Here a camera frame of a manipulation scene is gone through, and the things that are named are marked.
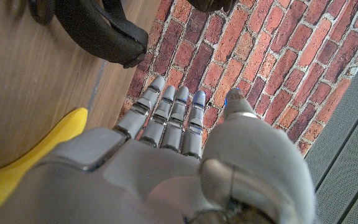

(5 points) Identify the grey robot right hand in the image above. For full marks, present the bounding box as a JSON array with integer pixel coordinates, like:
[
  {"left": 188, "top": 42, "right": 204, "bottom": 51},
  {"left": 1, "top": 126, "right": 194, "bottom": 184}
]
[{"left": 0, "top": 76, "right": 319, "bottom": 224}]

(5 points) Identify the black backpack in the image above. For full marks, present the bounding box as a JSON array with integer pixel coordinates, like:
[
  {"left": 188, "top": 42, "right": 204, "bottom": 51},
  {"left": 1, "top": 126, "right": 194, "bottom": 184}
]
[{"left": 4, "top": 0, "right": 239, "bottom": 69}]

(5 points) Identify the yellow banana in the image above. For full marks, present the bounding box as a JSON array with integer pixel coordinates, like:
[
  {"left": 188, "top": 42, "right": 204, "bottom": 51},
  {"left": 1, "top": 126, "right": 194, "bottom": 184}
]
[{"left": 0, "top": 107, "right": 89, "bottom": 215}]

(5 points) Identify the red brick printed backdrop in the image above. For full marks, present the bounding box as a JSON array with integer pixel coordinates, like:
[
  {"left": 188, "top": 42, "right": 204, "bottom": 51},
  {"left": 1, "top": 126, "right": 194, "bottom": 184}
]
[{"left": 116, "top": 0, "right": 358, "bottom": 156}]

